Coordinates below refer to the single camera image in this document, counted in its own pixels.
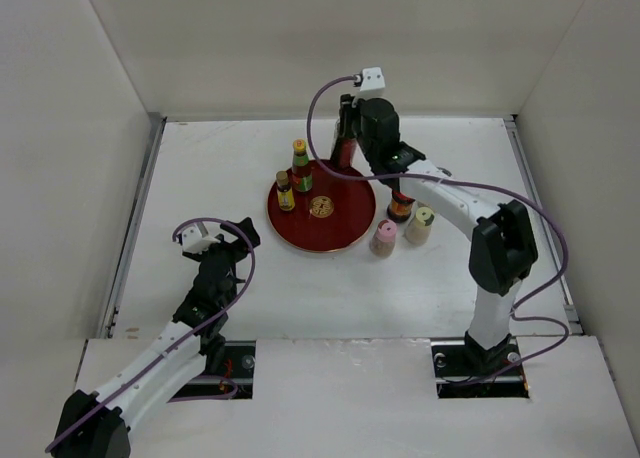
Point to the pink lid spice shaker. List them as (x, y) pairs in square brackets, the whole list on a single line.
[(383, 241)]

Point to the green label chili sauce bottle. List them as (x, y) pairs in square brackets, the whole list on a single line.
[(301, 171)]

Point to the yellow label small bottle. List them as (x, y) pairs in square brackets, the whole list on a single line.
[(284, 191)]

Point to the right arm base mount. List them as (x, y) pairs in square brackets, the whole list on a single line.
[(459, 375)]

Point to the tall dark vinegar bottle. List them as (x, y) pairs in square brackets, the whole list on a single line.
[(344, 146)]

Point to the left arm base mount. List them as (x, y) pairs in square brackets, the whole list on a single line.
[(228, 373)]

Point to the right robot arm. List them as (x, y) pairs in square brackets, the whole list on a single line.
[(502, 243)]

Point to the green lid spice shaker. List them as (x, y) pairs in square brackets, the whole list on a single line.
[(418, 230)]

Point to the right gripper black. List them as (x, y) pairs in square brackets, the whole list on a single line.
[(348, 110)]

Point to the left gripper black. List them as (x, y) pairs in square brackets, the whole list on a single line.
[(240, 247)]

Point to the red lid sauce jar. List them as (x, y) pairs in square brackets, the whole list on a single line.
[(400, 207)]

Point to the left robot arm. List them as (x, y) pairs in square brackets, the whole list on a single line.
[(102, 423)]

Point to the red round tray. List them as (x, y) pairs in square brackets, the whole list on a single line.
[(332, 216)]

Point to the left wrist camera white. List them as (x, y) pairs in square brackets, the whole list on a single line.
[(195, 238)]

